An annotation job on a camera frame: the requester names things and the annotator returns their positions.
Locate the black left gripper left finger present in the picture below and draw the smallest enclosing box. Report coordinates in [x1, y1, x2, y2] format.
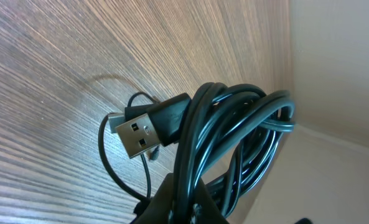
[130, 173, 174, 224]

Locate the thick black USB cable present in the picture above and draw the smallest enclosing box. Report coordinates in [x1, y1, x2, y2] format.
[108, 82, 296, 224]

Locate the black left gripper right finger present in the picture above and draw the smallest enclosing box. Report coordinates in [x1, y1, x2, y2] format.
[192, 183, 228, 224]

